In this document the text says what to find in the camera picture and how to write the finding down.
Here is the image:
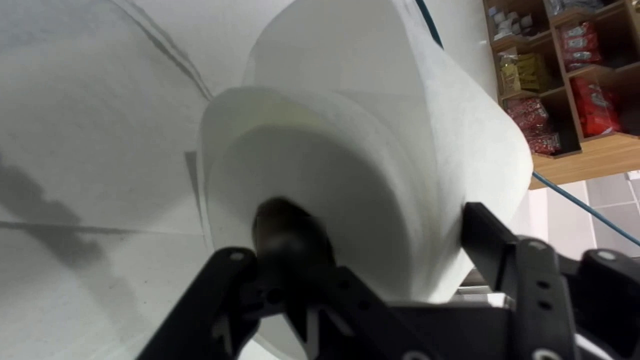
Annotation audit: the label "white tissue paper roll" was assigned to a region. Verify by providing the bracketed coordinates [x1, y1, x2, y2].
[196, 0, 535, 360]

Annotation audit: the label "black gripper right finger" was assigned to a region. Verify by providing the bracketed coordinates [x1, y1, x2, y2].
[457, 200, 640, 360]

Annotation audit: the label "bright red snack packet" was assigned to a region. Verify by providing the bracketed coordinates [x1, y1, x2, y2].
[570, 79, 624, 141]
[558, 20, 606, 73]

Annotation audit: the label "yellow olive snack packet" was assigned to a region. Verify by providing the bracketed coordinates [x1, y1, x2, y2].
[496, 50, 551, 101]

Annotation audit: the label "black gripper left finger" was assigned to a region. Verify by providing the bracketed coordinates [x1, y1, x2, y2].
[135, 233, 441, 360]

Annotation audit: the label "wooden cubby shelf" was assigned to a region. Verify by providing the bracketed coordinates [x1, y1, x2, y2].
[479, 0, 640, 191]

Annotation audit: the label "white small snack packets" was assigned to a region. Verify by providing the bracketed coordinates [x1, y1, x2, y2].
[485, 5, 535, 40]

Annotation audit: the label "dark red snack packet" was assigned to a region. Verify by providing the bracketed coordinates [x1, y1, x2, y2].
[502, 97, 564, 159]

